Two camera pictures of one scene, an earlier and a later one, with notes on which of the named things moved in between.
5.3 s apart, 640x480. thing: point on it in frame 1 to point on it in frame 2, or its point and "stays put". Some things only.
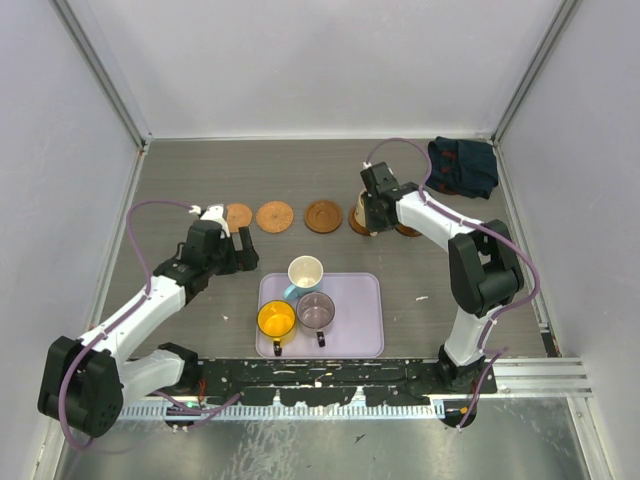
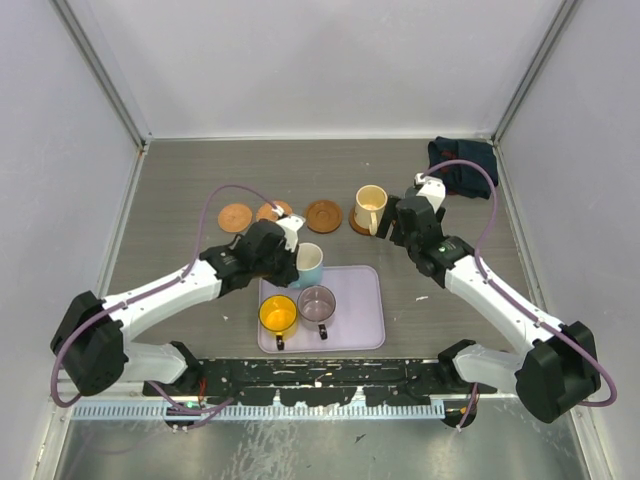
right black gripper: (372, 225) to (390, 215)
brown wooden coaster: (354, 224) stays put
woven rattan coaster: (238, 215) stays put
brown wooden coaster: (322, 216) stays put
